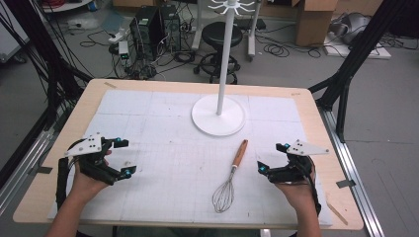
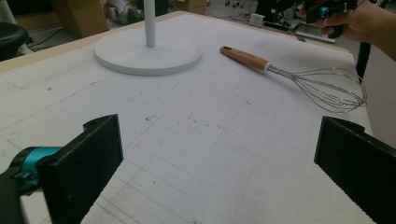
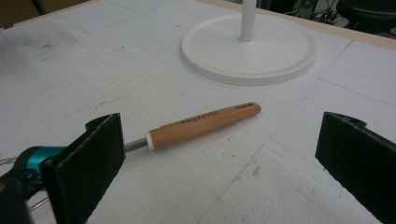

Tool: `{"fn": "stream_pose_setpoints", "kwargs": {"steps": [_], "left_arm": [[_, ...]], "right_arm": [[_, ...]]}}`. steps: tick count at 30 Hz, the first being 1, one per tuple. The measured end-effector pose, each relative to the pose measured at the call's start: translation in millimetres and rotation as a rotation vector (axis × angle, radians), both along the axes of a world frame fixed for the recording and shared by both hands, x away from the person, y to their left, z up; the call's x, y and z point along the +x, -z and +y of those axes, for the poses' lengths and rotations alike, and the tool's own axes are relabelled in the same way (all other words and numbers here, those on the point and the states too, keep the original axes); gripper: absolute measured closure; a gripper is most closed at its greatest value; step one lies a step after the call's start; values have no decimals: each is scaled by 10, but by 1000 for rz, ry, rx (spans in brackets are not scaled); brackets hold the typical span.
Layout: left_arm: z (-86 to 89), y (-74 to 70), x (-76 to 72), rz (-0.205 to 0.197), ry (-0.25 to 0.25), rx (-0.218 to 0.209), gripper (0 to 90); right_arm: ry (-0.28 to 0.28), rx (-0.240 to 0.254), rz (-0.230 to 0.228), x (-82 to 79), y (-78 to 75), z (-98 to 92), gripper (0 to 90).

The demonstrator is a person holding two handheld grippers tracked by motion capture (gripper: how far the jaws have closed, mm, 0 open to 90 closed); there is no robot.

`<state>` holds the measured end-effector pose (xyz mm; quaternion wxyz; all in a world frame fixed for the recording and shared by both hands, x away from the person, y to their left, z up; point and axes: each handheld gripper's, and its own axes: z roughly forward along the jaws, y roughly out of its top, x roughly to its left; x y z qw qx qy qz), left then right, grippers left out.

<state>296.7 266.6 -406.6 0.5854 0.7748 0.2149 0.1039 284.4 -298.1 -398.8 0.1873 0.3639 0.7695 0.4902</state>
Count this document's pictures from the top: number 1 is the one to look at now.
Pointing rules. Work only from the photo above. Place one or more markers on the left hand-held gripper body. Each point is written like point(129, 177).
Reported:
point(94, 163)

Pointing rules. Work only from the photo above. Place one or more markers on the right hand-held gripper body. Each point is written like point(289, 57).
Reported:
point(290, 173)

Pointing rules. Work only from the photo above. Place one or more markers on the white hook stand rack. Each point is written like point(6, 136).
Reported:
point(219, 118)

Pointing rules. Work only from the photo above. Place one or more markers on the person's right hand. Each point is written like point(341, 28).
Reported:
point(296, 194)

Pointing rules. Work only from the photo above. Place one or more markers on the person's left hand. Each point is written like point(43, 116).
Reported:
point(86, 186)

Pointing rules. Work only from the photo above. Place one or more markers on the white grid mat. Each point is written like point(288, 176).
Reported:
point(164, 164)

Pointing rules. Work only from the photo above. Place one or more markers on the black tape piece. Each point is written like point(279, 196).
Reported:
point(44, 170)
point(346, 183)

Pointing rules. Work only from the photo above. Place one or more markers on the thin wooden stick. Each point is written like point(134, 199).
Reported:
point(336, 213)

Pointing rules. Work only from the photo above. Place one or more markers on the white power adapter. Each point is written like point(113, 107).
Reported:
point(123, 49)

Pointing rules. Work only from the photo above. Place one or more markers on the white power strip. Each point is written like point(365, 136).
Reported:
point(117, 36)

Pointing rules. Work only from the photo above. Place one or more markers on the large black computer tower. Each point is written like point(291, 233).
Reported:
point(145, 29)

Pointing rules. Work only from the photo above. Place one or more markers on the white stand leg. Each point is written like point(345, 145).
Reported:
point(197, 26)
point(253, 33)

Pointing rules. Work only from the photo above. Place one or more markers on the white flat board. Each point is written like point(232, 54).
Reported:
point(362, 51)

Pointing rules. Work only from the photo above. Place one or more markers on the small black computer tower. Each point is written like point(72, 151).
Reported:
point(171, 28)

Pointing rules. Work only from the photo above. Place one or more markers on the cardboard box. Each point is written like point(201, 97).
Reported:
point(313, 23)

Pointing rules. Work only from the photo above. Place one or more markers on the black round stool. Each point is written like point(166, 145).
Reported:
point(214, 34)

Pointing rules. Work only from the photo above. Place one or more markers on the grey bag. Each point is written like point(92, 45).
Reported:
point(352, 28)

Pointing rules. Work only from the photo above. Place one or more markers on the aluminium rail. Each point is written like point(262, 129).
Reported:
point(355, 184)
point(23, 164)

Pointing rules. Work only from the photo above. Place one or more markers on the black metal frame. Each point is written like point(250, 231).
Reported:
point(56, 82)
point(355, 59)

